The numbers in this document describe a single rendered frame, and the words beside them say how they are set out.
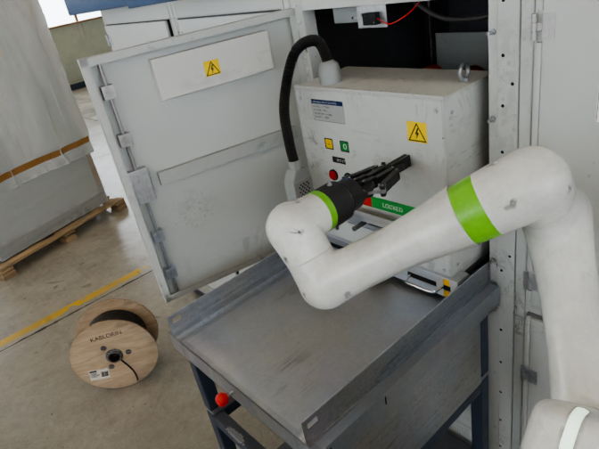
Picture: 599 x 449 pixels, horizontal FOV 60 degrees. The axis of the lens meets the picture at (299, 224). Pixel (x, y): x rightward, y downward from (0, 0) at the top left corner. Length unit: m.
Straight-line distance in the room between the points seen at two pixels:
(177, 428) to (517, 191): 1.93
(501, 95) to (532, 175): 0.41
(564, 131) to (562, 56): 0.15
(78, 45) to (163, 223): 11.11
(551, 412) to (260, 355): 0.75
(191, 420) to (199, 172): 1.28
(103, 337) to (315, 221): 1.75
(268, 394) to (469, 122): 0.78
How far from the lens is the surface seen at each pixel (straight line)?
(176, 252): 1.64
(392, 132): 1.29
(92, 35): 12.71
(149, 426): 2.54
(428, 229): 0.92
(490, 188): 0.89
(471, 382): 1.59
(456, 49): 2.04
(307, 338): 1.36
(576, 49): 1.14
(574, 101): 1.17
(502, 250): 1.42
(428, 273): 1.40
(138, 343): 2.63
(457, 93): 1.22
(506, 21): 1.21
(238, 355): 1.37
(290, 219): 1.00
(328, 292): 1.01
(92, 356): 2.69
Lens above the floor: 1.71
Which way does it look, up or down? 27 degrees down
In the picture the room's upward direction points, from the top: 11 degrees counter-clockwise
